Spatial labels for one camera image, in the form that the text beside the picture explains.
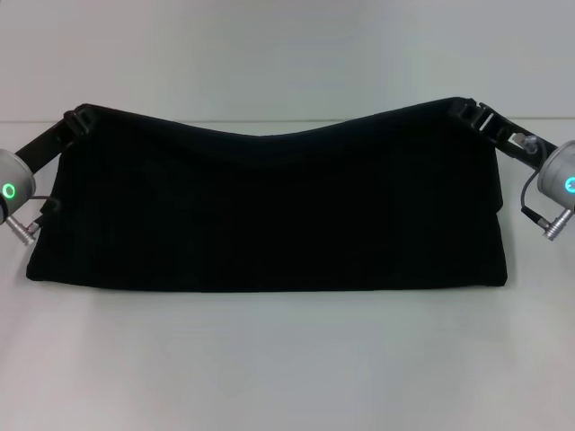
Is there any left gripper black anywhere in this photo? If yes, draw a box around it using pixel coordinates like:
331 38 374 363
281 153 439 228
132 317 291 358
16 102 99 175

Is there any right arm silver cable plug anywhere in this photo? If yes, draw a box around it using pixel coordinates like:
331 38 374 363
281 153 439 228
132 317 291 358
513 134 539 157

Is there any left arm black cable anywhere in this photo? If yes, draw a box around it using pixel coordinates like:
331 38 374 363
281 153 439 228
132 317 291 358
26 192 62 228

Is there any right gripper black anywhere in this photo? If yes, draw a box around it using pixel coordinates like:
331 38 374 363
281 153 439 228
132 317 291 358
456 95 547 175

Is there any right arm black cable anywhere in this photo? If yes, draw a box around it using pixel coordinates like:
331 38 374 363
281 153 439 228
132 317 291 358
519 141 558 216

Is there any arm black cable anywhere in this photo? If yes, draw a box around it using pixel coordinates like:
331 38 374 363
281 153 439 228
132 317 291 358
26 192 62 228
519 141 558 216

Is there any left wrist silver cable connector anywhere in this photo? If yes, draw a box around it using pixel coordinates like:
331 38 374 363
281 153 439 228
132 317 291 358
6 214 45 247

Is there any wrist silver cable connector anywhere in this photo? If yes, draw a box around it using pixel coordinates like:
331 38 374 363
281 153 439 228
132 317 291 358
542 207 575 242
6 214 45 247

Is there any black shirt with FREE print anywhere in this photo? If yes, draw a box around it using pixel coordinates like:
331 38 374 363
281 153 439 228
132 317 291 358
24 94 511 295

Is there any right wrist silver cable connector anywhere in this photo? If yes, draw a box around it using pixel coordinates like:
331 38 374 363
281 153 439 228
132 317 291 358
542 207 575 242

